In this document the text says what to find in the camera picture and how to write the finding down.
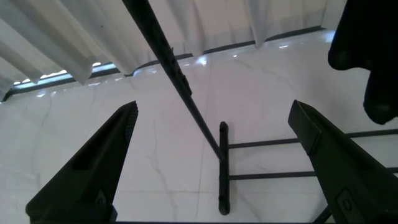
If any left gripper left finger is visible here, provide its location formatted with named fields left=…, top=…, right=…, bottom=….
left=25, top=100, right=139, bottom=223

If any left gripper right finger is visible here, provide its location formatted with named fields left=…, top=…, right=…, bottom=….
left=287, top=99, right=398, bottom=223

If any black garment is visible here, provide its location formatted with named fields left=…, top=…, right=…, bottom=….
left=327, top=0, right=398, bottom=126

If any black clothes rack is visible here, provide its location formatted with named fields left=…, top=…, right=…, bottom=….
left=121, top=0, right=398, bottom=223

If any white curtain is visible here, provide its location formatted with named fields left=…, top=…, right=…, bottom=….
left=0, top=0, right=348, bottom=100

